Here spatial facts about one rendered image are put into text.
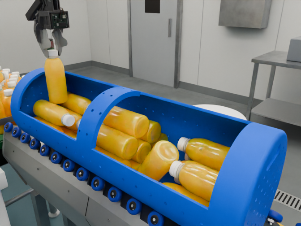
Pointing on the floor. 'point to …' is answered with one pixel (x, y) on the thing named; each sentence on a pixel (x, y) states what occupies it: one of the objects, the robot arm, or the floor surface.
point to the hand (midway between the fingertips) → (51, 52)
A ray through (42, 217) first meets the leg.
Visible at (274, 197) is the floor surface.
